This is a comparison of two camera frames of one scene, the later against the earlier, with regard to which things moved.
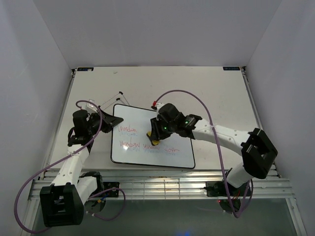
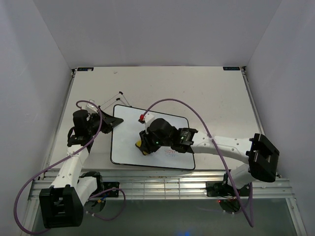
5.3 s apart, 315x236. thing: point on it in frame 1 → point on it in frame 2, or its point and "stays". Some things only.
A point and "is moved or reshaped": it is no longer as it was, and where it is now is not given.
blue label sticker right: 231,68 stays
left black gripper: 109,121 stays
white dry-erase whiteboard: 130,144 stays
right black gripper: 156,134 → 146,145
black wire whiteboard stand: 117,99 stays
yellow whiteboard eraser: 154,142 is moved or reshaped
